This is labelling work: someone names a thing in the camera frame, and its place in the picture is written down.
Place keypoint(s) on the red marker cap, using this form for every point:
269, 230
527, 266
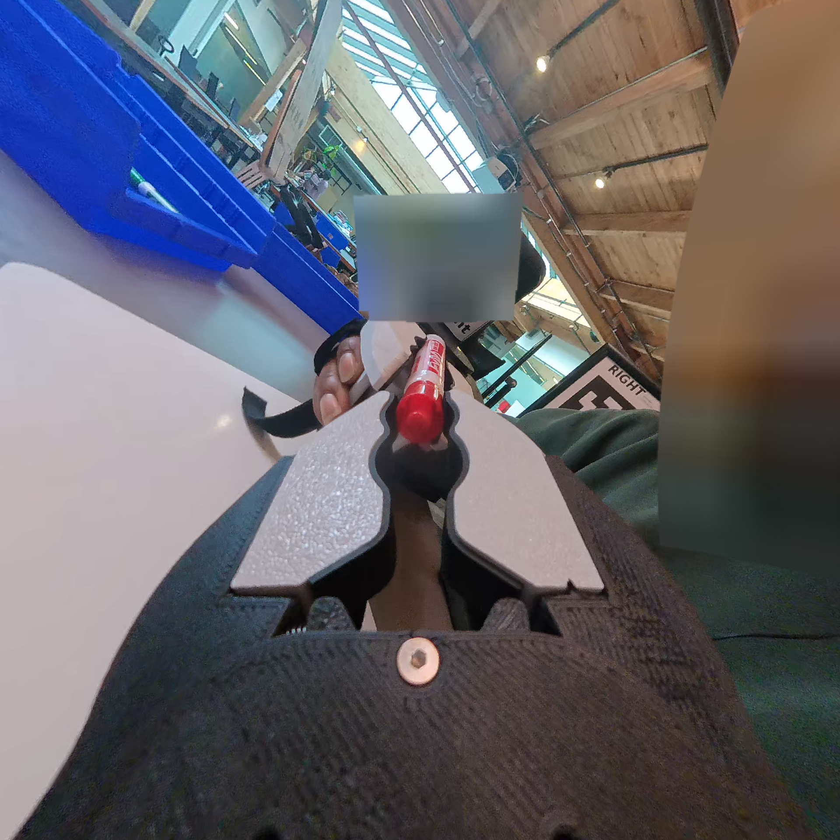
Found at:
420, 418

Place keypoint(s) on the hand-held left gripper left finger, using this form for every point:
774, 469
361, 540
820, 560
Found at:
315, 512

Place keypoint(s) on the person's right hand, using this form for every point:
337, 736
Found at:
335, 381

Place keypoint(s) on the blue plastic bin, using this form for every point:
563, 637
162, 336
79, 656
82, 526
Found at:
309, 276
66, 118

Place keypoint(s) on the white whiteboard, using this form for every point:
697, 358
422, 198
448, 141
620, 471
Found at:
118, 433

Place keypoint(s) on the green dry-erase marker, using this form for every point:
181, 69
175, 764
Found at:
155, 192

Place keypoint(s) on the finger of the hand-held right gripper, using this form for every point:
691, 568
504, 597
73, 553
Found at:
387, 355

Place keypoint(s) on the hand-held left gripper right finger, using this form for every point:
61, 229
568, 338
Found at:
525, 512

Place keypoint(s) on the green sweatshirt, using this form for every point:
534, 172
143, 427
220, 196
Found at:
761, 683

